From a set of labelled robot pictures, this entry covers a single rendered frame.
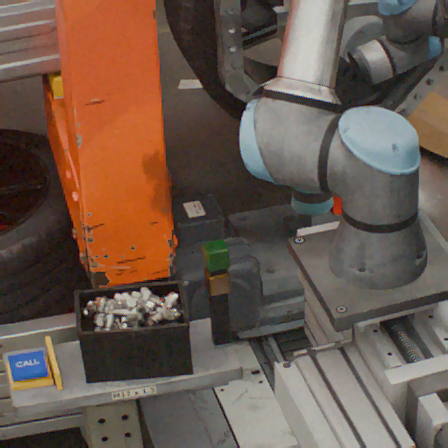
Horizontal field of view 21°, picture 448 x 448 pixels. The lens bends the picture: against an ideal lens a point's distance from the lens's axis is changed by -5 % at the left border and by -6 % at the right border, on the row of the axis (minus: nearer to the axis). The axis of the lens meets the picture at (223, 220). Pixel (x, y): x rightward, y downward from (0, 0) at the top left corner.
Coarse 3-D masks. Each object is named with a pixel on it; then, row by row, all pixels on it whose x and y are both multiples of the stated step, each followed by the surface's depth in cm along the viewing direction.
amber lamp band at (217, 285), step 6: (204, 270) 224; (210, 276) 222; (216, 276) 222; (222, 276) 222; (228, 276) 222; (210, 282) 222; (216, 282) 222; (222, 282) 223; (228, 282) 223; (210, 288) 223; (216, 288) 223; (222, 288) 223; (228, 288) 224; (210, 294) 223; (216, 294) 224
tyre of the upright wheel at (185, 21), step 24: (168, 0) 268; (192, 0) 253; (168, 24) 276; (192, 24) 255; (192, 48) 258; (216, 48) 260; (216, 72) 263; (216, 96) 266; (384, 96) 276; (240, 120) 271
